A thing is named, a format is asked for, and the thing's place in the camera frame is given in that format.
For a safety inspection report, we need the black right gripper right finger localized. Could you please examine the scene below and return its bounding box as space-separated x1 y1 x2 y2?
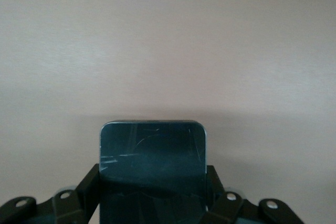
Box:
199 165 305 224

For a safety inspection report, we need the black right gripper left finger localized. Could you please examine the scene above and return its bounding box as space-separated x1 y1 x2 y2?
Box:
0 163 102 224

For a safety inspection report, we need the black smartphone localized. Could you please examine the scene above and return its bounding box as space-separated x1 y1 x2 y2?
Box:
98 120 211 224

